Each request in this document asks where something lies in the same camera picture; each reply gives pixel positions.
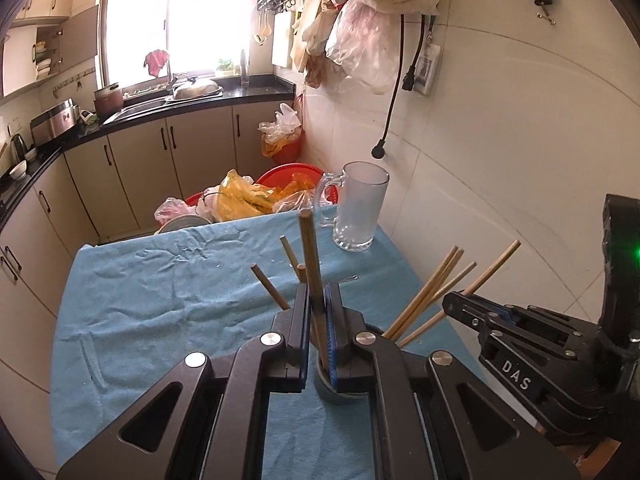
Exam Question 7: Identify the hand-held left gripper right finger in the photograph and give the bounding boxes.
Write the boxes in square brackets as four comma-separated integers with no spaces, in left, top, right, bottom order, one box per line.
[325,282,583,480]

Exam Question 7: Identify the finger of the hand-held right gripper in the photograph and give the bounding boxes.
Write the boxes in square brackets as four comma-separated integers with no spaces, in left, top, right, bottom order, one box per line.
[501,303,610,357]
[442,290,507,345]

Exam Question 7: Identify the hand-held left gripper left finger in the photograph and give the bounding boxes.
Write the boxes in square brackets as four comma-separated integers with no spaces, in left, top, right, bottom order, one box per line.
[55,282,312,480]

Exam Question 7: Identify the bunch of wooden chopsticks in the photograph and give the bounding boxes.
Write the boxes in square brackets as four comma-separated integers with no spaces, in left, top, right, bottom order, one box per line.
[250,235,522,348]

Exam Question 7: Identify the dark grey cylindrical holder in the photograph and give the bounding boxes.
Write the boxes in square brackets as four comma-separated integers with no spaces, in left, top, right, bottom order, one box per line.
[311,329,381,405]

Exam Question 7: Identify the brown bamboo chopstick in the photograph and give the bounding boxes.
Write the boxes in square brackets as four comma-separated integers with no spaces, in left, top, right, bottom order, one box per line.
[299,210,331,376]

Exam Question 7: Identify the clear glass mug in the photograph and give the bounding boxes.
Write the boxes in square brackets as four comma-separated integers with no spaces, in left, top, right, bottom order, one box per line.
[313,161,390,252]

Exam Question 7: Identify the blue towel cloth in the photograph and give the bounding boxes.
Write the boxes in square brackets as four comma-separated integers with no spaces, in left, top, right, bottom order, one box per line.
[50,205,493,480]

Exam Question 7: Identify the yellow plastic bag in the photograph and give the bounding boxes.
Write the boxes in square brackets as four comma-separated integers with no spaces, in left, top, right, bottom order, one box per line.
[215,170,313,221]

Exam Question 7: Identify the red plastic basin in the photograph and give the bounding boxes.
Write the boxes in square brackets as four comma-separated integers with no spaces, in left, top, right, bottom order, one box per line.
[185,162,346,221]

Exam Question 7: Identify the white round bucket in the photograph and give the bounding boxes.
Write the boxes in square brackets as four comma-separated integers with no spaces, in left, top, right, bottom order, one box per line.
[155,214,213,235]

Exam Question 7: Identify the white crumpled plastic bag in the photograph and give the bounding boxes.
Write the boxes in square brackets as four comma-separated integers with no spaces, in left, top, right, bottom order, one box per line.
[154,197,216,228]

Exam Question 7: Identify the red trash bin with bags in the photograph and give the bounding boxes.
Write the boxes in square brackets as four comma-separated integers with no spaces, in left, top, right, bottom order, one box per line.
[257,102,306,163]

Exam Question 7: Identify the beige kitchen base cabinets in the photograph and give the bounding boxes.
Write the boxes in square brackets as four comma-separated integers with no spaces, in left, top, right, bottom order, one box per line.
[0,95,301,401]

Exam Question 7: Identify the black kitchen countertop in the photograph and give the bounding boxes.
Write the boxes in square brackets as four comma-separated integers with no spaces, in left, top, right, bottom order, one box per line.
[0,74,296,221]

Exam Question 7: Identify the white card holder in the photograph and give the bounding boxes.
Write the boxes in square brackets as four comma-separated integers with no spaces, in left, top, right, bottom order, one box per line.
[417,42,443,96]

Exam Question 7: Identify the steel basin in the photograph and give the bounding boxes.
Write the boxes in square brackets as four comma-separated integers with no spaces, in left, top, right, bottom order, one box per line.
[171,76,224,101]

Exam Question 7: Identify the steel sink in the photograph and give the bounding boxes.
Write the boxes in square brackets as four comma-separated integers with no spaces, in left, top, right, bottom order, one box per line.
[105,97,171,123]

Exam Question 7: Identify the clear pinkish plastic bag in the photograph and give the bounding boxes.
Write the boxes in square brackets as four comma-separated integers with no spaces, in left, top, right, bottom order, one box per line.
[325,0,401,95]

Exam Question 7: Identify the white cutting board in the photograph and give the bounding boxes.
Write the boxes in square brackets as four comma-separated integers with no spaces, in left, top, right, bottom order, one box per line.
[271,10,296,68]

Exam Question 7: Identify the reddish brown pot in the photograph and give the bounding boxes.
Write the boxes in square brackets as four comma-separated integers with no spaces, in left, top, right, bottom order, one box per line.
[94,85,125,118]

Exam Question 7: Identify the red cloth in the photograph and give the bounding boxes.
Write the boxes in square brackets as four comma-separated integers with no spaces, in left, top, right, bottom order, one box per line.
[144,49,171,78]

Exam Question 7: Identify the silver electric cooker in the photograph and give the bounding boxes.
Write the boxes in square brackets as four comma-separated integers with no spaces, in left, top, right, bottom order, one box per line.
[30,100,81,146]

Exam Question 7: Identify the black power cable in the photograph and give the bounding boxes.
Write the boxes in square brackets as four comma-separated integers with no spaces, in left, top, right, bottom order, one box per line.
[371,12,437,159]

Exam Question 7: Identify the beige wall cabinet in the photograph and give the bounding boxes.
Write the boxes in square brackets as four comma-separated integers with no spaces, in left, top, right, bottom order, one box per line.
[0,0,101,101]

